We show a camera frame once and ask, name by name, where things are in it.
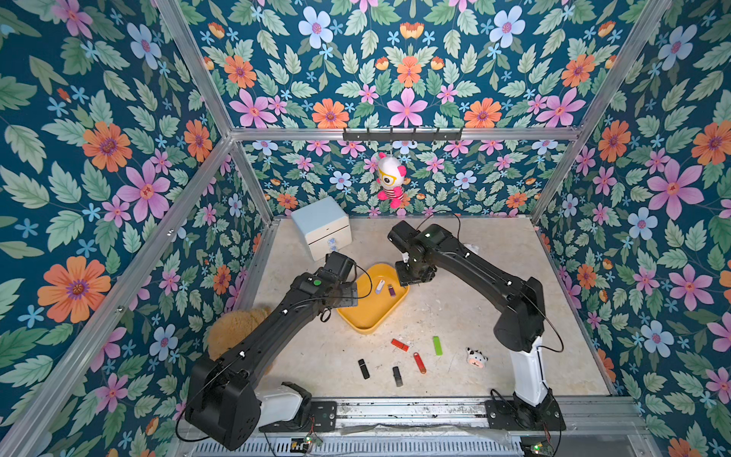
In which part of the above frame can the black white cow toy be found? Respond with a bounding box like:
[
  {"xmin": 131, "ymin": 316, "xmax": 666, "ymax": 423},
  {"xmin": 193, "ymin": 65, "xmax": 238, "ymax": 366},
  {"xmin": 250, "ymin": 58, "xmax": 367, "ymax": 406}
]
[{"xmin": 466, "ymin": 348, "xmax": 487, "ymax": 369}]

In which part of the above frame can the green usb drive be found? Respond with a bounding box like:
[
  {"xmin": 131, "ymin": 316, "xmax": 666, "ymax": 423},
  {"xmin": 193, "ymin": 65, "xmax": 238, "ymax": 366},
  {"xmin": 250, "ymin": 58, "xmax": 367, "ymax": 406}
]
[{"xmin": 432, "ymin": 336, "xmax": 444, "ymax": 356}]

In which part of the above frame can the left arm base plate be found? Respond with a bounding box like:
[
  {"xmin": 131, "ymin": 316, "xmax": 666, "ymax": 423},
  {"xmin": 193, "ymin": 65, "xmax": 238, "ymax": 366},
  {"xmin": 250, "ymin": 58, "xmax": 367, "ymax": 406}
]
[{"xmin": 259, "ymin": 401, "xmax": 338, "ymax": 433}]

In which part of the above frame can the black wall hook rail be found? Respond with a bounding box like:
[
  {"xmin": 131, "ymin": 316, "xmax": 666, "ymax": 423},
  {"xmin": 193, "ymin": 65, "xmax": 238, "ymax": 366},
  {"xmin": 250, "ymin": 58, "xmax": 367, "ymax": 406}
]
[{"xmin": 342, "ymin": 128, "xmax": 464, "ymax": 143}]

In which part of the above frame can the red translucent usb drive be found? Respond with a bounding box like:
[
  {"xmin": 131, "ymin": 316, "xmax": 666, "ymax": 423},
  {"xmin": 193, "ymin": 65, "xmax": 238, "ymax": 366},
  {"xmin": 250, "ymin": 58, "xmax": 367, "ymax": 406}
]
[{"xmin": 413, "ymin": 352, "xmax": 428, "ymax": 374}]

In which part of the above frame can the white mini drawer cabinet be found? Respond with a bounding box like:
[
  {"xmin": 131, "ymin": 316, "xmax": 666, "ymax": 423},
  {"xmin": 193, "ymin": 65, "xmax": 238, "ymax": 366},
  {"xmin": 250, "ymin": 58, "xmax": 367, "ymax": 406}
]
[{"xmin": 291, "ymin": 197, "xmax": 352, "ymax": 261}]

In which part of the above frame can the pink white hanging doll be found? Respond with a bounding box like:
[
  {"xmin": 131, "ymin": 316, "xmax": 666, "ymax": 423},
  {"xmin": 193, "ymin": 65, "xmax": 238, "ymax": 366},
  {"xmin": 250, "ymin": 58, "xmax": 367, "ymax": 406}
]
[{"xmin": 376, "ymin": 152, "xmax": 407, "ymax": 209}]

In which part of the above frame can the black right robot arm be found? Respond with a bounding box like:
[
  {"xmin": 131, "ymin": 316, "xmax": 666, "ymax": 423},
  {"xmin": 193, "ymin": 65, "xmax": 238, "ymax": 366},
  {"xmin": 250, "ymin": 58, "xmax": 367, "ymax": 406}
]
[{"xmin": 388, "ymin": 221, "xmax": 549, "ymax": 411}]

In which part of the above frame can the red capped usb drive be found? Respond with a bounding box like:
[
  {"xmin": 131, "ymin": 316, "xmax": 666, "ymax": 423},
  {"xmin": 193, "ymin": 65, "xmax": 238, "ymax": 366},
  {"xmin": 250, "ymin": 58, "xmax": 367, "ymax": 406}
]
[{"xmin": 391, "ymin": 339, "xmax": 409, "ymax": 352}]

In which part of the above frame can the aluminium front rail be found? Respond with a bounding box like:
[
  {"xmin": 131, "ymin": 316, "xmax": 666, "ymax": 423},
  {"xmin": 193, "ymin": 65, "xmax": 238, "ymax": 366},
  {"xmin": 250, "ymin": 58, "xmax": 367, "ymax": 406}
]
[{"xmin": 170, "ymin": 396, "xmax": 662, "ymax": 456}]

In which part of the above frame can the yellow plastic storage box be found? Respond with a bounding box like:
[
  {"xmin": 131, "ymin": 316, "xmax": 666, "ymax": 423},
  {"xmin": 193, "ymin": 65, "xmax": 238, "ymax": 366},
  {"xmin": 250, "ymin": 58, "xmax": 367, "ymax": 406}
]
[{"xmin": 338, "ymin": 263, "xmax": 409, "ymax": 335}]

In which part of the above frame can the brown teddy bear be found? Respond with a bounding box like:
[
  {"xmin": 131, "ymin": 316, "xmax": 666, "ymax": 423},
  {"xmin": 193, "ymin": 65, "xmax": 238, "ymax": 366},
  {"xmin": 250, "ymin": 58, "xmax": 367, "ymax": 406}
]
[{"xmin": 207, "ymin": 308, "xmax": 271, "ymax": 360}]

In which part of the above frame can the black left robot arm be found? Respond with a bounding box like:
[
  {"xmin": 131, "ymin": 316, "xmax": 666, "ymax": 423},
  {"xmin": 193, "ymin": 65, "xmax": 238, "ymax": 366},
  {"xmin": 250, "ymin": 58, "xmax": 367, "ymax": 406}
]
[{"xmin": 181, "ymin": 252, "xmax": 361, "ymax": 451}]

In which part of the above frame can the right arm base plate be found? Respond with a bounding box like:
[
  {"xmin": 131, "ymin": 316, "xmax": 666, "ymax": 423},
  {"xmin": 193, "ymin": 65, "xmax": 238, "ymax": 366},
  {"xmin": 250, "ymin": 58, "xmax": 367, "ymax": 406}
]
[{"xmin": 485, "ymin": 396, "xmax": 567, "ymax": 432}]

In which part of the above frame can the black usb drive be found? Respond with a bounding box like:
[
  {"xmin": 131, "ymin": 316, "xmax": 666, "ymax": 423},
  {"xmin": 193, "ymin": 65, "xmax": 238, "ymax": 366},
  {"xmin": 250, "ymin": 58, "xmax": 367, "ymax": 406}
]
[
  {"xmin": 392, "ymin": 366, "xmax": 404, "ymax": 388},
  {"xmin": 358, "ymin": 359, "xmax": 370, "ymax": 380}
]

